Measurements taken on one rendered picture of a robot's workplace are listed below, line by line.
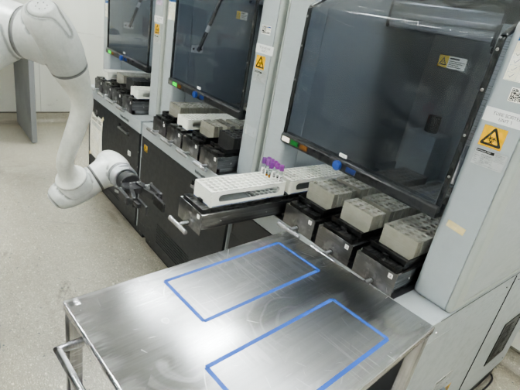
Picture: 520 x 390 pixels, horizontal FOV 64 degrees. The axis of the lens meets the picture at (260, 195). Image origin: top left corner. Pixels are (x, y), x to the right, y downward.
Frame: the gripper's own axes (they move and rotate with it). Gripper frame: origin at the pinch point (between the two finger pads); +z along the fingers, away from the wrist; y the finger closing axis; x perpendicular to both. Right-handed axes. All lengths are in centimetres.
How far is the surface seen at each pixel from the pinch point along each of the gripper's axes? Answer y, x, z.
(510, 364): 156, 73, 80
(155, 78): 45, -20, -98
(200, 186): 9.1, -11.3, 12.6
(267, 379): -15, -8, 76
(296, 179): 43.4, -12.1, 18.6
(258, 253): 7.2, -7.7, 45.1
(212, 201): 9.8, -9.1, 19.0
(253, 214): 24.9, -3.0, 20.8
